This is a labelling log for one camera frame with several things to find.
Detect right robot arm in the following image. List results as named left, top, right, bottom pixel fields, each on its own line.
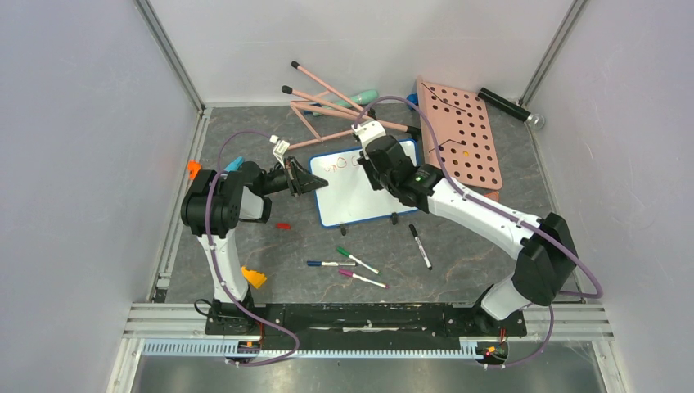
left=358, top=134, right=577, bottom=334

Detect pink whiteboard marker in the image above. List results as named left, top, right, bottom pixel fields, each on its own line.
left=338, top=269, right=390, bottom=289

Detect orange round tape measure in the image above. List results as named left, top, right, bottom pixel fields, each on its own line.
left=484, top=191, right=500, bottom=202

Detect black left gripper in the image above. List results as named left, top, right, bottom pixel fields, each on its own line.
left=259, top=156, right=327, bottom=197

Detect blue framed whiteboard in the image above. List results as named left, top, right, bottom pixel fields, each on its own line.
left=309, top=148, right=416, bottom=228

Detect black flashlight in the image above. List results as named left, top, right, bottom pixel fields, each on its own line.
left=477, top=88, right=545, bottom=130

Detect yellow orange wedge block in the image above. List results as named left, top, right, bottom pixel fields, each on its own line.
left=241, top=266, right=268, bottom=289

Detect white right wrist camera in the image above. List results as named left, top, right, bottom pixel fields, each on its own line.
left=352, top=120, right=387, bottom=160

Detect pink perforated board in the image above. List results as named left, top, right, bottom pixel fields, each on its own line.
left=416, top=76, right=503, bottom=197

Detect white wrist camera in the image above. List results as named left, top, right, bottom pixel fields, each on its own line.
left=352, top=120, right=387, bottom=160
left=268, top=135, right=290, bottom=167

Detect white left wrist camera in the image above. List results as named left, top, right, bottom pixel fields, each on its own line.
left=268, top=135, right=290, bottom=167

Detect orange clip left edge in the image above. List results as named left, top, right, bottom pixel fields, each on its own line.
left=187, top=160, right=202, bottom=181

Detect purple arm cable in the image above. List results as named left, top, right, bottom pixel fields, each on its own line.
left=203, top=129, right=302, bottom=368
left=352, top=96, right=605, bottom=371

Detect small blue toy car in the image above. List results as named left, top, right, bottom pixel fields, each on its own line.
left=407, top=93, right=419, bottom=106

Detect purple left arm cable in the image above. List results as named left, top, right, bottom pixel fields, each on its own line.
left=203, top=129, right=302, bottom=368

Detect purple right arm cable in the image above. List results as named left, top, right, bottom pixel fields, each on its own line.
left=352, top=96, right=605, bottom=371

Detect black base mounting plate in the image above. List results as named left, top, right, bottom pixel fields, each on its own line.
left=205, top=301, right=527, bottom=351

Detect green whiteboard marker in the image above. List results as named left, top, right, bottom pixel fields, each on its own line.
left=336, top=246, right=381, bottom=275

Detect black whiteboard marker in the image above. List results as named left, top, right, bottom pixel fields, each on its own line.
left=408, top=224, right=433, bottom=271

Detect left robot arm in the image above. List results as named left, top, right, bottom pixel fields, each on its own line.
left=181, top=156, right=329, bottom=335

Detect pink folding stand legs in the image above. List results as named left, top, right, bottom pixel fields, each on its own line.
left=281, top=60, right=422, bottom=151

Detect mint green toy bottle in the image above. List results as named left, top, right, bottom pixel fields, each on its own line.
left=331, top=89, right=379, bottom=109

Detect blue toy marker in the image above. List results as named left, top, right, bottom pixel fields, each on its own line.
left=224, top=156, right=245, bottom=172

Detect blue whiteboard marker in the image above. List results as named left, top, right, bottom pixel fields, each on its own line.
left=306, top=260, right=356, bottom=267

